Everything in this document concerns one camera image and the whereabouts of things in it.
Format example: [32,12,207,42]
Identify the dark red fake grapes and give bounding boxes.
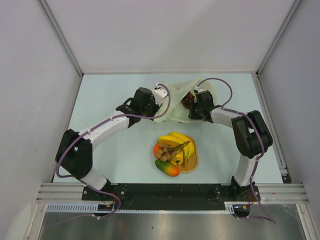
[180,91,195,109]

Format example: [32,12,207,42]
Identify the pale green plastic bag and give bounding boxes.
[154,78,218,124]

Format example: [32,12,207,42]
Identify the yellow fake banana bunch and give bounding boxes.
[157,132,196,167]

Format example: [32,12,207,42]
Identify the orange fake persimmon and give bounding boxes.
[153,143,163,159]

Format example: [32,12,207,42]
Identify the brown fake longan branch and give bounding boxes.
[157,141,190,166]

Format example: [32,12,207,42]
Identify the green orange fake mango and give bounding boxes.
[155,159,180,177]

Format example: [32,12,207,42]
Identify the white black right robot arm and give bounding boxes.
[181,90,273,201]

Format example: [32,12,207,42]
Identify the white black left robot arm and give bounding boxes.
[55,83,171,200]

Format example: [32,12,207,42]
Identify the orange woven wicker tray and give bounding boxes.
[176,136,199,174]

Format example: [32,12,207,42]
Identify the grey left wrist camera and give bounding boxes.
[151,83,169,106]

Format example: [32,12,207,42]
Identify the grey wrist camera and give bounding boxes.
[151,83,169,106]
[193,85,209,96]

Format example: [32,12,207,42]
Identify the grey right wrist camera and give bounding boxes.
[193,85,209,96]

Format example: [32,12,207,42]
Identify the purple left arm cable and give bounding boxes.
[55,82,172,179]

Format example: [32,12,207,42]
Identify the white slotted cable duct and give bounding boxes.
[46,201,237,215]

